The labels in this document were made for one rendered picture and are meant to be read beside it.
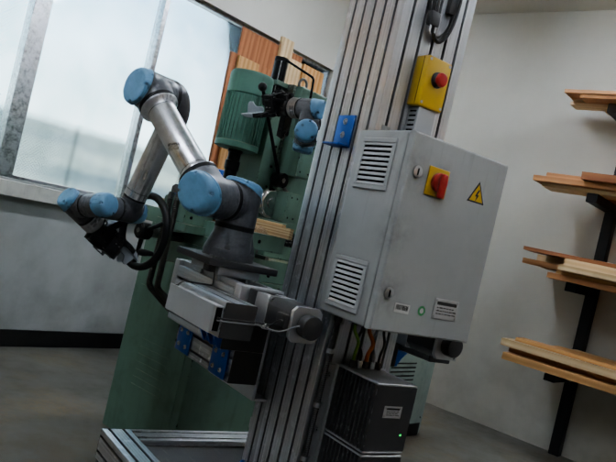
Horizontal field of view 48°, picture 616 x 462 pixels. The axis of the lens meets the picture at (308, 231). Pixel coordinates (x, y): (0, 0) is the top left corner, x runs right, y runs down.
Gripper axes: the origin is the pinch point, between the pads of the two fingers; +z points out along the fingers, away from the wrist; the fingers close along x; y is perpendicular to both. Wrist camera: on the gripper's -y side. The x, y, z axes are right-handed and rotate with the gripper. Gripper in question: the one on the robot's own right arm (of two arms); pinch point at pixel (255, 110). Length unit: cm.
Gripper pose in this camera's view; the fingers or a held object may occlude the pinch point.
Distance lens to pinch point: 266.0
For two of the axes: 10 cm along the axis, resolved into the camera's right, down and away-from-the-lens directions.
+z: -7.3, -1.8, 6.6
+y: -1.5, -9.0, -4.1
